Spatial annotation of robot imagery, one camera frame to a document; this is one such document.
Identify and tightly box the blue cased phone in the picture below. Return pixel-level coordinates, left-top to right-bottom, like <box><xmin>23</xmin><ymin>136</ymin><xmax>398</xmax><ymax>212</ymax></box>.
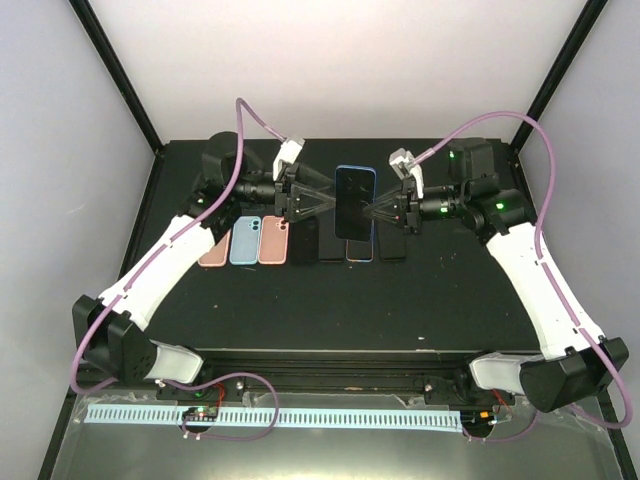
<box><xmin>377</xmin><ymin>222</ymin><xmax>407</xmax><ymax>262</ymax></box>

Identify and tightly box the black phone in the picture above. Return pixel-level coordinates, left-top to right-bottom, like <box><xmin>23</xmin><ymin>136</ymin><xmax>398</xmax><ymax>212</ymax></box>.
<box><xmin>289</xmin><ymin>217</ymin><xmax>319</xmax><ymax>265</ymax></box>

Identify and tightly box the pink cased phone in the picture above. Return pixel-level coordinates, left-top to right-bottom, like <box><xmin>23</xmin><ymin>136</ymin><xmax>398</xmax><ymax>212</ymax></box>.
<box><xmin>334</xmin><ymin>165</ymin><xmax>377</xmax><ymax>242</ymax></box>
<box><xmin>346</xmin><ymin>239</ymin><xmax>374</xmax><ymax>263</ymax></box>

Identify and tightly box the pink phone case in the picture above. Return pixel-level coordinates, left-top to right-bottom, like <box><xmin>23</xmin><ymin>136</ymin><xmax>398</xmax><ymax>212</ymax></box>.
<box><xmin>258</xmin><ymin>216</ymin><xmax>289</xmax><ymax>265</ymax></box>
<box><xmin>198</xmin><ymin>235</ymin><xmax>229</xmax><ymax>268</ymax></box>

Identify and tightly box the black phone case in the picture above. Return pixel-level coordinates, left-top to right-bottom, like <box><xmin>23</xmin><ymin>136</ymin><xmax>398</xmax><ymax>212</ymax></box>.
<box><xmin>318</xmin><ymin>216</ymin><xmax>346</xmax><ymax>263</ymax></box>

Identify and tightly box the blue phone case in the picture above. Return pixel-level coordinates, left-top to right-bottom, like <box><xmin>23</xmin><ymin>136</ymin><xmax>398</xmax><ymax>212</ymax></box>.
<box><xmin>229</xmin><ymin>216</ymin><xmax>261</xmax><ymax>266</ymax></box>

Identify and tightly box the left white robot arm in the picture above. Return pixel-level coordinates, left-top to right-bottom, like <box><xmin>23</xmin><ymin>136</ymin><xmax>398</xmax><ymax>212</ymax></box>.
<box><xmin>71</xmin><ymin>132</ymin><xmax>335</xmax><ymax>399</ymax></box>

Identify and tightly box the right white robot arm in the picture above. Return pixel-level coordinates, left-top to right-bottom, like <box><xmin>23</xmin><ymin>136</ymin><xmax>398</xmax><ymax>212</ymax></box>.
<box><xmin>365</xmin><ymin>138</ymin><xmax>629</xmax><ymax>413</ymax></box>

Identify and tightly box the right small circuit board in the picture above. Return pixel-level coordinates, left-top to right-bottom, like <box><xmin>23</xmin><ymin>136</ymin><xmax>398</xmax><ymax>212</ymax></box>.
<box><xmin>460</xmin><ymin>410</ymin><xmax>501</xmax><ymax>427</ymax></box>

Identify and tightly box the small circuit board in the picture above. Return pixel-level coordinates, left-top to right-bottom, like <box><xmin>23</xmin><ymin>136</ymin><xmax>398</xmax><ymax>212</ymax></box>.
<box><xmin>181</xmin><ymin>406</ymin><xmax>219</xmax><ymax>423</ymax></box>
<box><xmin>460</xmin><ymin>410</ymin><xmax>501</xmax><ymax>427</ymax></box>

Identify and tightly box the left small circuit board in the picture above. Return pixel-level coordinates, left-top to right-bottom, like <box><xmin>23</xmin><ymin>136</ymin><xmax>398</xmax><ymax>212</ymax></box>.
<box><xmin>181</xmin><ymin>406</ymin><xmax>219</xmax><ymax>423</ymax></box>

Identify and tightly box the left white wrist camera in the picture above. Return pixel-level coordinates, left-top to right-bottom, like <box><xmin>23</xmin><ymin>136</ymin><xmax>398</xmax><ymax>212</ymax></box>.
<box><xmin>272</xmin><ymin>136</ymin><xmax>305</xmax><ymax>181</ymax></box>

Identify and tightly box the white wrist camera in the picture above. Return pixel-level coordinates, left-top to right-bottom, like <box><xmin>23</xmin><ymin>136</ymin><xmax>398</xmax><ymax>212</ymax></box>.
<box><xmin>272</xmin><ymin>136</ymin><xmax>305</xmax><ymax>181</ymax></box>
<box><xmin>388</xmin><ymin>148</ymin><xmax>424</xmax><ymax>199</ymax></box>

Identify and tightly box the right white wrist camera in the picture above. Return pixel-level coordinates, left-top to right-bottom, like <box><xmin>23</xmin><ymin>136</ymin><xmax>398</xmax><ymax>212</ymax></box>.
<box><xmin>388</xmin><ymin>148</ymin><xmax>424</xmax><ymax>199</ymax></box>

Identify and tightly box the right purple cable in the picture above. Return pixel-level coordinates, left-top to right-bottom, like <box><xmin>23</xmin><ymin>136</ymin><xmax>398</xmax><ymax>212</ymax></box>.
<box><xmin>412</xmin><ymin>110</ymin><xmax>634</xmax><ymax>431</ymax></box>

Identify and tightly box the purple cable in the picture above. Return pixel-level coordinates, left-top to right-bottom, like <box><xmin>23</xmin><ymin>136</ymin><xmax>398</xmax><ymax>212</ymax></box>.
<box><xmin>412</xmin><ymin>110</ymin><xmax>634</xmax><ymax>431</ymax></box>
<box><xmin>69</xmin><ymin>98</ymin><xmax>291</xmax><ymax>396</ymax></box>

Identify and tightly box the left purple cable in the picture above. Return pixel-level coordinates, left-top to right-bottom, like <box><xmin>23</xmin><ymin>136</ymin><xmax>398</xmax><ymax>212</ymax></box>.
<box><xmin>69</xmin><ymin>98</ymin><xmax>291</xmax><ymax>396</ymax></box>

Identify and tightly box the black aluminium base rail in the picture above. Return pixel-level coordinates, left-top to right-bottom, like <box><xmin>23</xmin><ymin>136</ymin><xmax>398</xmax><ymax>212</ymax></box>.
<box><xmin>154</xmin><ymin>348</ymin><xmax>606</xmax><ymax>401</ymax></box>

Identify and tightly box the white slotted cable duct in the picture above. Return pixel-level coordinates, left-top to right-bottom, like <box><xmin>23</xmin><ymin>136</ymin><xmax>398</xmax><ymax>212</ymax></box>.
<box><xmin>84</xmin><ymin>404</ymin><xmax>463</xmax><ymax>433</ymax></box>

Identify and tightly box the left black frame post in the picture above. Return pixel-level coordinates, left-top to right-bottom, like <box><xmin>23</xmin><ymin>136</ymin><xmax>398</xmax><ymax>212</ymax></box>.
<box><xmin>69</xmin><ymin>0</ymin><xmax>164</xmax><ymax>155</ymax></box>

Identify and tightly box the black frame post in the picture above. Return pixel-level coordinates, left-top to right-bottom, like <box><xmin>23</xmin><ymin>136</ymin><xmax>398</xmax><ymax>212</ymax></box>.
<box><xmin>69</xmin><ymin>0</ymin><xmax>164</xmax><ymax>155</ymax></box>
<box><xmin>504</xmin><ymin>0</ymin><xmax>609</xmax><ymax>166</ymax></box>

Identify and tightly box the right black frame post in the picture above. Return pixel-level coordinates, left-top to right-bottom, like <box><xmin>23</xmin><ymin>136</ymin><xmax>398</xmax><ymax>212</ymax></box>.
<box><xmin>504</xmin><ymin>0</ymin><xmax>609</xmax><ymax>166</ymax></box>

